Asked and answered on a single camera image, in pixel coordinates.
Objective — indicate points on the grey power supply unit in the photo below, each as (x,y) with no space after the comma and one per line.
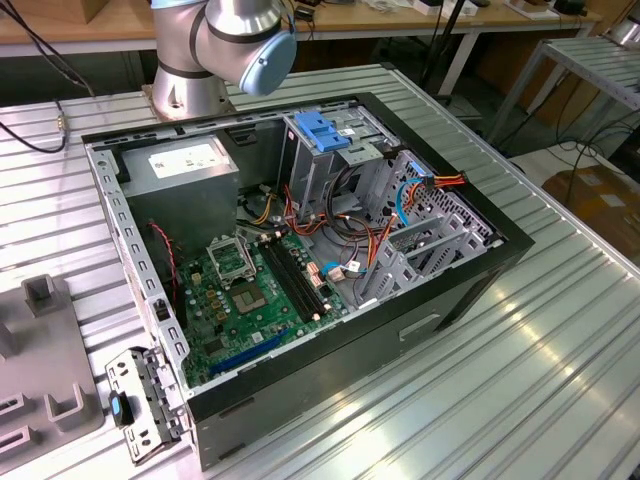
(185,200)

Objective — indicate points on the blue plastic drive latch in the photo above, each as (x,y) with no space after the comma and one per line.
(315,127)

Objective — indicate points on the metal slat rack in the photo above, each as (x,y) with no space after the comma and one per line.
(595,65)

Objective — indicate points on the grey metal disk bay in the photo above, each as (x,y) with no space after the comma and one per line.
(395,272)

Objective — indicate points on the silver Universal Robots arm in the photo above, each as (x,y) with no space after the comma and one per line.
(235,30)

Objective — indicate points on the square chipset chip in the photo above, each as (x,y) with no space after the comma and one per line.
(250,300)

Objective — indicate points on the black case side latch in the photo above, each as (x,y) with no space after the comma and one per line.
(162,310)

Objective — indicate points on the black RAM slot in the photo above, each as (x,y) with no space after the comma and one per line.
(287,282)
(302,277)

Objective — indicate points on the large cardboard floor box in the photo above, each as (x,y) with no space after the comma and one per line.
(600,200)

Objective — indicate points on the grey parts rack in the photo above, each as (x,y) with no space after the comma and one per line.
(45,360)

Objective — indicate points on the green motherboard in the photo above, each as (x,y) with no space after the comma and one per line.
(225,325)

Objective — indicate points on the grey optical drive cage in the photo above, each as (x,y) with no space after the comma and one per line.
(310,175)

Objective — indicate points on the hinged metal slot bracket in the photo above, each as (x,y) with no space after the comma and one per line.
(120,370)

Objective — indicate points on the black open PC case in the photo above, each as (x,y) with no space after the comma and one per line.
(350,360)

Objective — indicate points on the small brown cardboard box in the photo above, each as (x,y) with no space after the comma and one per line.
(92,10)

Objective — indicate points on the long wooden desk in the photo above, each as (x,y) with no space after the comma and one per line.
(375,22)

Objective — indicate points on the black and blue latch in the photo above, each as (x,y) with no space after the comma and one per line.
(118,407)

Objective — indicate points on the metal CPU socket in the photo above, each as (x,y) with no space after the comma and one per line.
(232,260)

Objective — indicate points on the blue expansion slot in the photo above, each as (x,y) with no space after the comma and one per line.
(250,352)

